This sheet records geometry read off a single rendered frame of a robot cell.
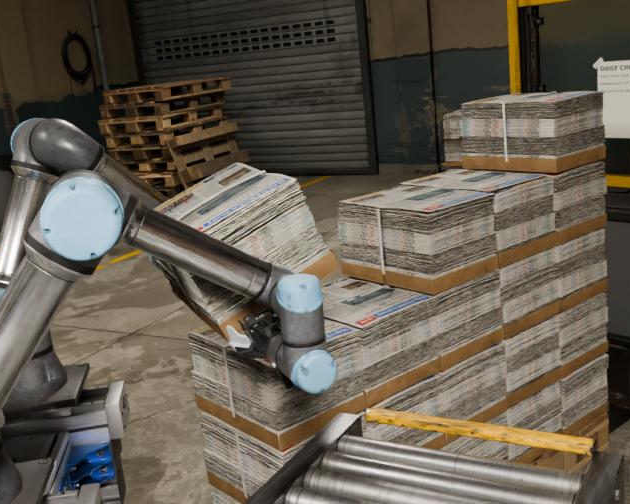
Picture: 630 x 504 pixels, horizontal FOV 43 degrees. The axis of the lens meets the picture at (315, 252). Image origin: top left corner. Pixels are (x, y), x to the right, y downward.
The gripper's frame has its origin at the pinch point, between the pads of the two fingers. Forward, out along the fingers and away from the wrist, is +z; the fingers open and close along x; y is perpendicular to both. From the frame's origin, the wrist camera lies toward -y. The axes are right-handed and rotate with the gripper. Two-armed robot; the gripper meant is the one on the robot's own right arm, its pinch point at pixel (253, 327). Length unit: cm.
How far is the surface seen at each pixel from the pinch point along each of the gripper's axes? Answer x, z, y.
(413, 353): -39, 27, -45
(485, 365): -61, 34, -67
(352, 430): -4.1, -19.3, -21.5
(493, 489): -13, -53, -24
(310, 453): 6.2, -25.1, -16.3
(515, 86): -157, 112, -25
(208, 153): -162, 678, -109
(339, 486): 6.4, -36.9, -17.2
